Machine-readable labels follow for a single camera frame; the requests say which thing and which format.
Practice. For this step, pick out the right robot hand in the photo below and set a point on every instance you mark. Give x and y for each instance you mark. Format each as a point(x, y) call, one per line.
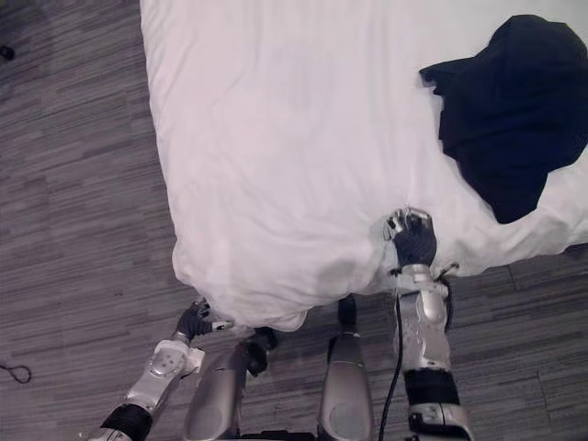
point(413, 243)

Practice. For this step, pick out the dark right robot foot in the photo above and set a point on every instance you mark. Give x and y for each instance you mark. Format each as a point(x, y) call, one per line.
point(347, 312)

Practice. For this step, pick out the silver left robot leg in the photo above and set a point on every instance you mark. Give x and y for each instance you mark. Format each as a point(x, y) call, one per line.
point(216, 390)

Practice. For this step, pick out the white bed duvet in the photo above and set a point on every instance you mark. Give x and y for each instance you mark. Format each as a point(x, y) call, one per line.
point(331, 151)

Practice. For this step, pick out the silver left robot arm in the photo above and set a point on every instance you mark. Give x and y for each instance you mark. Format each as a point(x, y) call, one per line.
point(154, 376)

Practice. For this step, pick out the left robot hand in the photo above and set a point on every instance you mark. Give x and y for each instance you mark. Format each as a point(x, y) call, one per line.
point(192, 321)

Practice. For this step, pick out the dark left robot foot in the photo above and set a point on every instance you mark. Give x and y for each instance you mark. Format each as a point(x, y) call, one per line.
point(262, 347)

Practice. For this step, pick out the silver robot leg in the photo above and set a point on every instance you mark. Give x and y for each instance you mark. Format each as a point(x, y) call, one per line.
point(344, 386)
point(216, 390)

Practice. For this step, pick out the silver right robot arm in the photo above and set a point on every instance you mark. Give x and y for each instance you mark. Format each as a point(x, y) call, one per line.
point(425, 349)

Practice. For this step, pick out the silver right robot leg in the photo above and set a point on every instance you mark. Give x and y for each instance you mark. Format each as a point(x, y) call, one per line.
point(344, 386)

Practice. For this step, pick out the dark robot foot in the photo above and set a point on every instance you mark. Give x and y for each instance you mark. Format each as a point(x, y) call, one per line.
point(262, 347)
point(347, 312)

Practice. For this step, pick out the small black floor object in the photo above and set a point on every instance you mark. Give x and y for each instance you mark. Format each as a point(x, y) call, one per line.
point(6, 52)

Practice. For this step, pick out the black cloth garment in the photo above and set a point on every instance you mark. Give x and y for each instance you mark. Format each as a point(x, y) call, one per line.
point(505, 115)

